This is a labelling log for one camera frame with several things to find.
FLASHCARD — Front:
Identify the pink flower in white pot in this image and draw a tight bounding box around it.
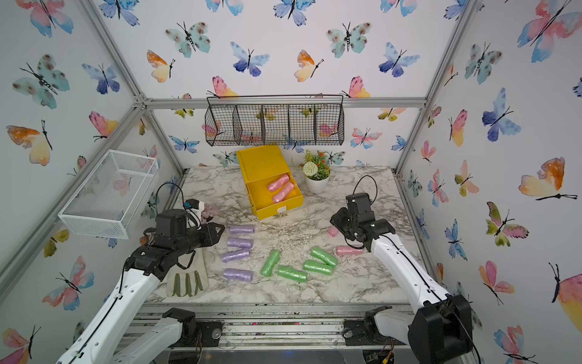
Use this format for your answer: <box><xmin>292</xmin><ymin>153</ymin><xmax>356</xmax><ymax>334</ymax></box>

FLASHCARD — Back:
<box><xmin>201</xmin><ymin>205</ymin><xmax>219</xmax><ymax>224</ymax></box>

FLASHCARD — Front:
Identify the purple trash bag roll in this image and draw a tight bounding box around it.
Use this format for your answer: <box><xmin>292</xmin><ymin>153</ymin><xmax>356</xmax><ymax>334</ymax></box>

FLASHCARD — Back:
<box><xmin>229</xmin><ymin>224</ymin><xmax>255</xmax><ymax>234</ymax></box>
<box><xmin>227</xmin><ymin>237</ymin><xmax>254</xmax><ymax>249</ymax></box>
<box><xmin>221</xmin><ymin>248</ymin><xmax>251</xmax><ymax>263</ymax></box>
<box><xmin>223</xmin><ymin>268</ymin><xmax>254</xmax><ymax>283</ymax></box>

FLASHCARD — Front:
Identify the yellow plastic drawer unit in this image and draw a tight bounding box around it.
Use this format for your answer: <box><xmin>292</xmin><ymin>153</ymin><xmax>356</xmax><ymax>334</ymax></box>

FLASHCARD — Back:
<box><xmin>236</xmin><ymin>145</ymin><xmax>303</xmax><ymax>220</ymax></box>

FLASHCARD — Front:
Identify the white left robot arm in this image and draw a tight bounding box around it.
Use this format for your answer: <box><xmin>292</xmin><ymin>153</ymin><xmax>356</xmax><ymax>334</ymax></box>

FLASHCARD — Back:
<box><xmin>58</xmin><ymin>199</ymin><xmax>225</xmax><ymax>363</ymax></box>

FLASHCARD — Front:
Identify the green plant in white pot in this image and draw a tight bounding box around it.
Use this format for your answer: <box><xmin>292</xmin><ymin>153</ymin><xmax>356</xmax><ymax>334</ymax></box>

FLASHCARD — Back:
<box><xmin>303</xmin><ymin>150</ymin><xmax>331</xmax><ymax>194</ymax></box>

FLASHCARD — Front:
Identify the green trash bag roll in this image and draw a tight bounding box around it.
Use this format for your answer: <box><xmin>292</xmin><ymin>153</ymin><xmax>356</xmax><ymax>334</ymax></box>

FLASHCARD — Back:
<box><xmin>311</xmin><ymin>247</ymin><xmax>338</xmax><ymax>267</ymax></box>
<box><xmin>303</xmin><ymin>259</ymin><xmax>334</xmax><ymax>276</ymax></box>
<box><xmin>277</xmin><ymin>265</ymin><xmax>308</xmax><ymax>283</ymax></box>
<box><xmin>260</xmin><ymin>250</ymin><xmax>280</xmax><ymax>277</ymax></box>

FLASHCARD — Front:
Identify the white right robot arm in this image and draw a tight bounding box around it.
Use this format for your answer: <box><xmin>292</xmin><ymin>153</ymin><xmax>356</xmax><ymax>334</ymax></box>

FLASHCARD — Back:
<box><xmin>330</xmin><ymin>194</ymin><xmax>477</xmax><ymax>363</ymax></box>

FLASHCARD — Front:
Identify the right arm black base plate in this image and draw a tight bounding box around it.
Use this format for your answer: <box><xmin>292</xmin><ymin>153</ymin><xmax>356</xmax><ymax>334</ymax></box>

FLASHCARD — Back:
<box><xmin>341</xmin><ymin>319</ymin><xmax>404</xmax><ymax>347</ymax></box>

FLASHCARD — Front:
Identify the black wire wall basket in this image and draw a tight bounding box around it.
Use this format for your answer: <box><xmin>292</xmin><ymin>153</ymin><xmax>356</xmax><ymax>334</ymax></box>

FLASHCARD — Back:
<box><xmin>202</xmin><ymin>93</ymin><xmax>345</xmax><ymax>150</ymax></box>

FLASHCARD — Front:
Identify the pink trash bag roll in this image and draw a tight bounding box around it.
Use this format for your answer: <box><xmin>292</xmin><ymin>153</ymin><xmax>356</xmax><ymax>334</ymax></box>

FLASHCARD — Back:
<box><xmin>327</xmin><ymin>227</ymin><xmax>340</xmax><ymax>238</ymax></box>
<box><xmin>273</xmin><ymin>182</ymin><xmax>295</xmax><ymax>203</ymax></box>
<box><xmin>268</xmin><ymin>174</ymin><xmax>289</xmax><ymax>192</ymax></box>
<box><xmin>336</xmin><ymin>246</ymin><xmax>364</xmax><ymax>256</ymax></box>

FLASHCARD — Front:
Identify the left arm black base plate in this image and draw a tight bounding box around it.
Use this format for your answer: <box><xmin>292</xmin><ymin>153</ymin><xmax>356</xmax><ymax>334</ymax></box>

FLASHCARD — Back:
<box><xmin>177</xmin><ymin>319</ymin><xmax>224</xmax><ymax>348</ymax></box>

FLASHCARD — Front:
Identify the white green work glove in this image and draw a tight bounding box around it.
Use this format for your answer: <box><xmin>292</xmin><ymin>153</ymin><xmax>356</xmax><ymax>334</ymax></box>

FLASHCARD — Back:
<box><xmin>166</xmin><ymin>250</ymin><xmax>211</xmax><ymax>298</ymax></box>

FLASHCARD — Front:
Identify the white mesh wall basket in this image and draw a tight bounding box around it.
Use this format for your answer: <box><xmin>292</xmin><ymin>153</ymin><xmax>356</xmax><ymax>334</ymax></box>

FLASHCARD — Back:
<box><xmin>59</xmin><ymin>150</ymin><xmax>159</xmax><ymax>240</ymax></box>

